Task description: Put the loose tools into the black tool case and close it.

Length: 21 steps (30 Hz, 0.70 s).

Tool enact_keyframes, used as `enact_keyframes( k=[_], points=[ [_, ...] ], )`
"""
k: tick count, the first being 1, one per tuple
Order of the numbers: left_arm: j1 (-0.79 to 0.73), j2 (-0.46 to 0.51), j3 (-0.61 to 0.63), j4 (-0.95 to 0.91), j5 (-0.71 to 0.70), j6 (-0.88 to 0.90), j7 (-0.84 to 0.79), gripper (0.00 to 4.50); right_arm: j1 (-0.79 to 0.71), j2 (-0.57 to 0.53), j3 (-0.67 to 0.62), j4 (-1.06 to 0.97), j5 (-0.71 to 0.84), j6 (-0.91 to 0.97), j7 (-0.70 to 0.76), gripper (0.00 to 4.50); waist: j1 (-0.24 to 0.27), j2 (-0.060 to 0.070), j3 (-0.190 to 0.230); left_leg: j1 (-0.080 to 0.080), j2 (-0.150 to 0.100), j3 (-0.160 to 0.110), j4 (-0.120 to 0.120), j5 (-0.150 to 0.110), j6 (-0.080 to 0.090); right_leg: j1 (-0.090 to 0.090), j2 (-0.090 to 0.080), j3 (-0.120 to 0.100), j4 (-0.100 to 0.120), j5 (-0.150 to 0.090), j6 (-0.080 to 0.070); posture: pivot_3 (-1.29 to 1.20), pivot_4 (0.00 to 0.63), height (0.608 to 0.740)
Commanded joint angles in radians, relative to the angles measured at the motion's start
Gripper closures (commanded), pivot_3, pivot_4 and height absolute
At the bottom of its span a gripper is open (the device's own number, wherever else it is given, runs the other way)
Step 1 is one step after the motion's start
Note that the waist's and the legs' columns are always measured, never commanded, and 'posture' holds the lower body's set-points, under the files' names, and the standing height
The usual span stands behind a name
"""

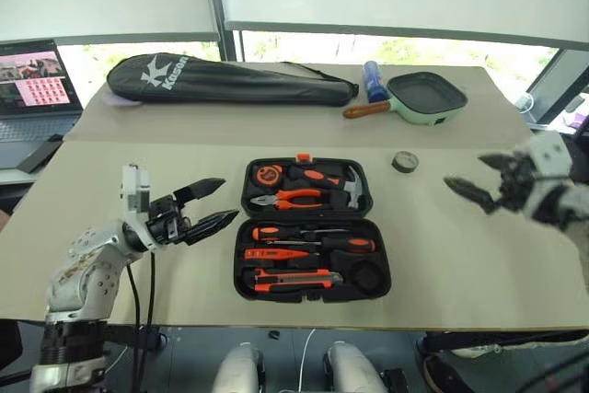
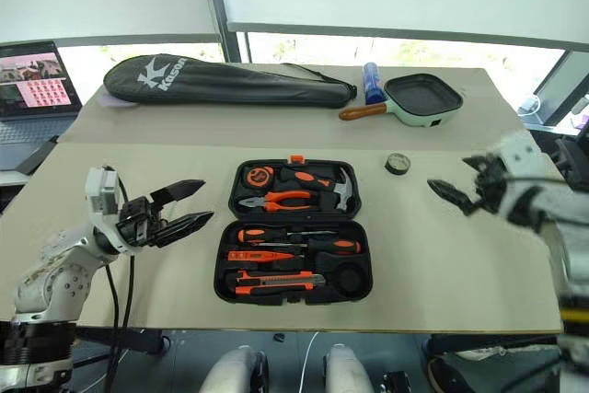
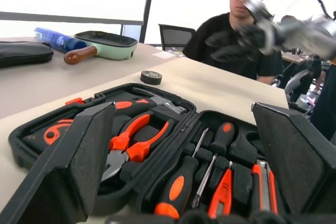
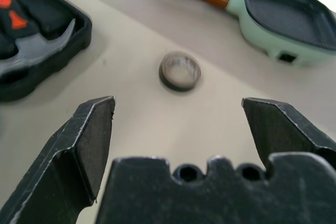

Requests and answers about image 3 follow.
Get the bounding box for person in dark trousers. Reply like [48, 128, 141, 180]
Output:
[310, 61, 336, 142]

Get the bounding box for orange black handled screwdriver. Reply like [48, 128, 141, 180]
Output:
[154, 127, 210, 220]
[191, 122, 235, 209]

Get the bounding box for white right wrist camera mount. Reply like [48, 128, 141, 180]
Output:
[243, 0, 286, 56]

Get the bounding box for orange voltage tester pen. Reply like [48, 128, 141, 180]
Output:
[207, 161, 235, 219]

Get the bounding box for dark window frame post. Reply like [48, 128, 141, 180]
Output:
[139, 0, 157, 44]

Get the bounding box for black Kason racket bag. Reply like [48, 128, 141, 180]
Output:
[0, 40, 55, 69]

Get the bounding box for black mesh office chair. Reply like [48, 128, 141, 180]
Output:
[157, 23, 196, 52]

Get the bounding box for mint green wooden handled pan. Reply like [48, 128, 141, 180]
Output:
[63, 30, 139, 66]

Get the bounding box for blue cylindrical bottle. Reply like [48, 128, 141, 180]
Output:
[33, 27, 88, 53]

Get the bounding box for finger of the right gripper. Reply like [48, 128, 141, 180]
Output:
[205, 31, 244, 48]
[209, 48, 259, 62]

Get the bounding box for orange handled pliers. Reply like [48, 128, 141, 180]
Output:
[100, 113, 175, 183]

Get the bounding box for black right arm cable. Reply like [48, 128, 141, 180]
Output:
[309, 0, 336, 22]

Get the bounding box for black electrical tape roll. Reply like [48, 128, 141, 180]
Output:
[140, 69, 163, 86]

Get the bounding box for black tool case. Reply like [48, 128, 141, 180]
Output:
[7, 82, 269, 221]

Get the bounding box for orange black utility knife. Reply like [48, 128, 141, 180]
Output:
[250, 159, 279, 216]

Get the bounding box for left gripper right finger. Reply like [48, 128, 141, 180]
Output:
[250, 101, 336, 215]

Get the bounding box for person in black t-shirt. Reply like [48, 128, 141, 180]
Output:
[182, 0, 285, 86]

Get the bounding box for claw hammer orange black handle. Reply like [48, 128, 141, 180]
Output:
[112, 95, 188, 116]

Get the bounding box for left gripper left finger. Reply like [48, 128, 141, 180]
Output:
[0, 101, 117, 224]

